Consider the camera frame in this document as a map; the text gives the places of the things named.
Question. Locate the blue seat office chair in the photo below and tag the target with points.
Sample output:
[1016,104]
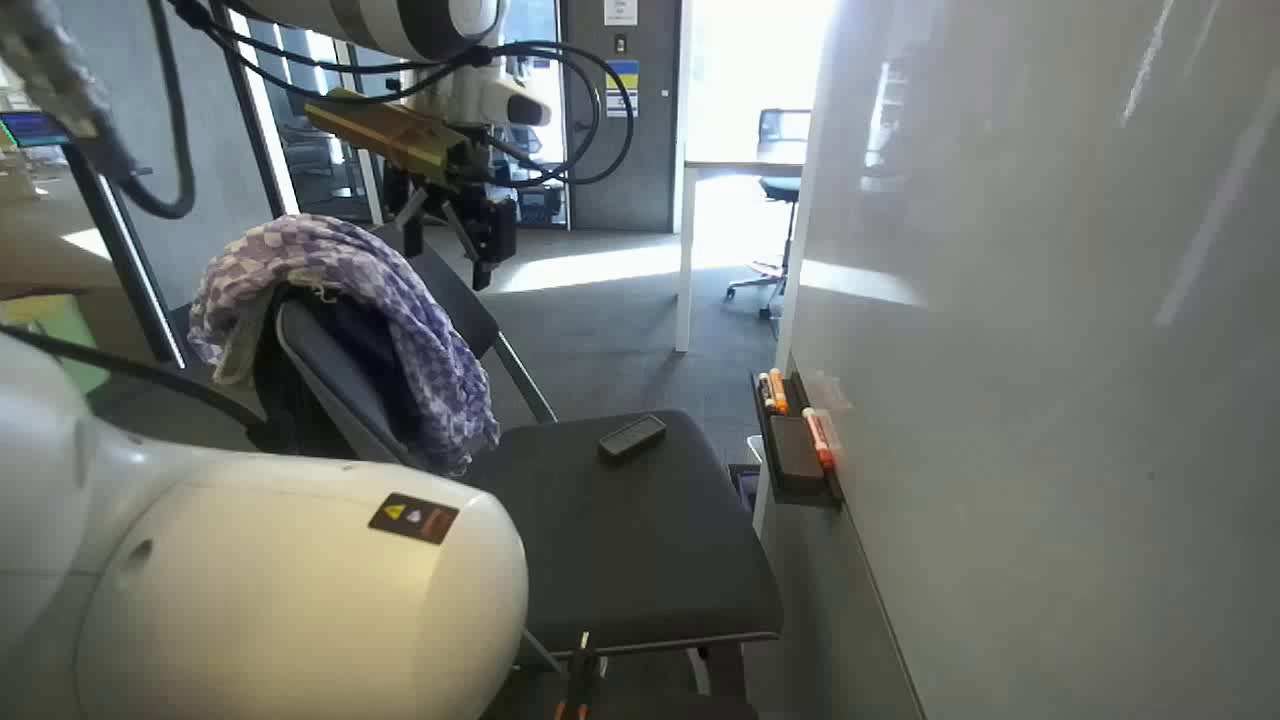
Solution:
[782,133]

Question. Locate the white meeting table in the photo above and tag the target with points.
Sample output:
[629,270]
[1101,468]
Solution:
[687,266]

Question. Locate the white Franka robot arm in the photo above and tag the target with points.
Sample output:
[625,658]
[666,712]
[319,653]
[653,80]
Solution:
[267,603]

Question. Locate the grey metal stand head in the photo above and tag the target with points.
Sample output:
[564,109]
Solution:
[53,67]

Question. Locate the large white whiteboard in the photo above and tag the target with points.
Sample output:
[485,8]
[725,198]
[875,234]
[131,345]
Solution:
[1043,333]

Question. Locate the small flat black box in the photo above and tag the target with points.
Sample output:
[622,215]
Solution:
[634,437]

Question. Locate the orange whiteboard marker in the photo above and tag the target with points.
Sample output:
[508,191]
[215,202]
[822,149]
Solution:
[822,442]
[775,391]

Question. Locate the white paper door sign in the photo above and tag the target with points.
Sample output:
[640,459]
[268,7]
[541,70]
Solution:
[622,8]

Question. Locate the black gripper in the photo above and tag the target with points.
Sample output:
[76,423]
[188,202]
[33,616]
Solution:
[476,220]

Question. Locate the purple checkered clothing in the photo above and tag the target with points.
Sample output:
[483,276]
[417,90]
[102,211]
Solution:
[400,305]

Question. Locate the dark grey door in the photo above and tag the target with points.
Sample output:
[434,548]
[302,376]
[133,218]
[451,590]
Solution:
[657,144]

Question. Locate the dark stand pole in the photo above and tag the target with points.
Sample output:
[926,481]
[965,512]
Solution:
[126,263]

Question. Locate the grey mesh office chair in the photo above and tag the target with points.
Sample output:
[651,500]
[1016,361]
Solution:
[625,532]

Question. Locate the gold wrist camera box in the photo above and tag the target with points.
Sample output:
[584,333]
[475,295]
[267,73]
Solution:
[386,133]

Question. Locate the blue yellow door sign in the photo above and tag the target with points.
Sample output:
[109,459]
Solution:
[622,96]

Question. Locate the yellow black warning sticker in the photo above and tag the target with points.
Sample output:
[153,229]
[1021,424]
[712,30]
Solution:
[415,519]

